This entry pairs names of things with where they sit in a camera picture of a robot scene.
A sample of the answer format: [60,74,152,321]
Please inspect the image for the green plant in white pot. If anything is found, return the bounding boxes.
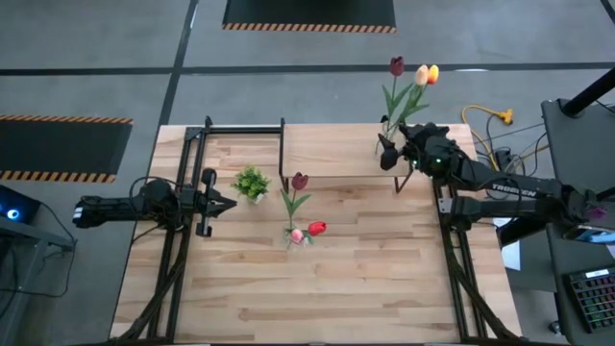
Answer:
[231,164,273,206]

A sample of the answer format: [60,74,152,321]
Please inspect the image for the white paper sheet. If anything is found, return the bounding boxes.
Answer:
[492,215,523,271]

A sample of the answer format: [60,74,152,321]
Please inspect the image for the black pole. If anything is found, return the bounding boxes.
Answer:
[560,66,615,117]

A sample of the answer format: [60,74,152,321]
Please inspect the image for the dark side desk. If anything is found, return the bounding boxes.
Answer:
[541,98,615,346]

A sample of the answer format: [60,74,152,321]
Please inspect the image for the black hazard-striped floor mat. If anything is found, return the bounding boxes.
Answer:
[0,113,134,184]
[222,0,398,34]

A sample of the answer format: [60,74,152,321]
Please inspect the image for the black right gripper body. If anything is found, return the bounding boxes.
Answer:
[401,122,460,180]

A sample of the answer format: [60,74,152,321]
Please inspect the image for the tulips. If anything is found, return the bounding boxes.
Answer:
[280,171,312,236]

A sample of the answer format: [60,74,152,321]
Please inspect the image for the computer with blue light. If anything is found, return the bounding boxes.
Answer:
[0,185,42,225]

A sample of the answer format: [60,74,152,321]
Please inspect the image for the backlit keyboard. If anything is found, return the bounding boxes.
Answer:
[562,266,615,334]

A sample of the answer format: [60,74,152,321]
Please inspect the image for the pink tulip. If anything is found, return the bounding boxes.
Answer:
[287,228,308,249]

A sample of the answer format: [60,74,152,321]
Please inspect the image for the orange yellow tulip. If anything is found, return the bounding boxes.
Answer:
[393,63,440,138]

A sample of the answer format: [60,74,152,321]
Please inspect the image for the grey metal stand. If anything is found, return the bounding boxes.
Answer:
[0,215,78,346]

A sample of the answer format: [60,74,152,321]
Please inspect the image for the black cable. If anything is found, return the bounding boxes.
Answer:
[473,113,549,184]

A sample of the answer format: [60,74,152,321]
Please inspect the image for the yellow extension cord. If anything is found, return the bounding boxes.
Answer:
[460,104,515,172]

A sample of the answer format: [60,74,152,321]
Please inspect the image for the red tulip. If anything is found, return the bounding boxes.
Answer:
[297,220,328,241]

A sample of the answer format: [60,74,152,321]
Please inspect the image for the black slanted bar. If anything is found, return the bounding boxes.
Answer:
[496,218,547,247]

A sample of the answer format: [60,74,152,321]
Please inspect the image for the black aluminium table frame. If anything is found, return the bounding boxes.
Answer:
[112,114,520,345]

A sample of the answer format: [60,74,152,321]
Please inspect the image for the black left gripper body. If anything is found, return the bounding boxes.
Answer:
[181,167,218,237]

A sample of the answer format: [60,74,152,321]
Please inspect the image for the wooden shelf with black frame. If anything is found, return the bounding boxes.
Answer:
[278,117,415,194]

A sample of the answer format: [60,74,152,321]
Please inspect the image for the dark smartphone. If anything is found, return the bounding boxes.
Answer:
[564,224,615,245]

